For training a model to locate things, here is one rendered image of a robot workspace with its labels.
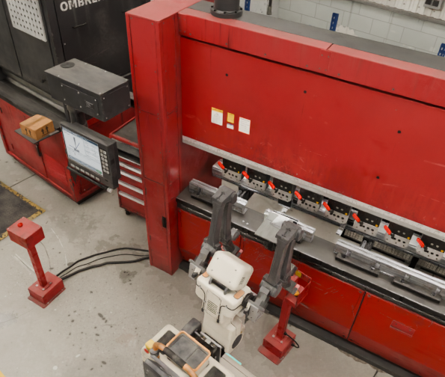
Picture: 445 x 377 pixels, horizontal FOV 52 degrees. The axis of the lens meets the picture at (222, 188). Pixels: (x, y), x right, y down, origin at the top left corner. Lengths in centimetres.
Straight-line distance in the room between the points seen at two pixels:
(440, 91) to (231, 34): 118
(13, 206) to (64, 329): 167
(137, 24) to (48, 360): 253
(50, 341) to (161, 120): 198
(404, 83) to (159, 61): 141
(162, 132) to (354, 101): 130
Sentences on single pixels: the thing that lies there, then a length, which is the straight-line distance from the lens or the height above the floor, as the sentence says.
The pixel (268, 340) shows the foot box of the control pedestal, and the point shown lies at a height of 12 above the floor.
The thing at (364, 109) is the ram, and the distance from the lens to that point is 263.
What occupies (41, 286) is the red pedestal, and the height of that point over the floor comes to 13.
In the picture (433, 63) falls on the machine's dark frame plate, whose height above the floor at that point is 230.
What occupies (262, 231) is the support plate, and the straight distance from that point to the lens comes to 319.
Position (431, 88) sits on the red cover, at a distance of 249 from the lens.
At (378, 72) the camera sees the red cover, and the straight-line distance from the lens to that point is 251.
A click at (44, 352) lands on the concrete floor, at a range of 394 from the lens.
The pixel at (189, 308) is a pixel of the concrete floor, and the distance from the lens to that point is 397.
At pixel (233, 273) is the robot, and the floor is 136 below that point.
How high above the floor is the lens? 326
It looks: 40 degrees down
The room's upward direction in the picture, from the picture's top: 3 degrees clockwise
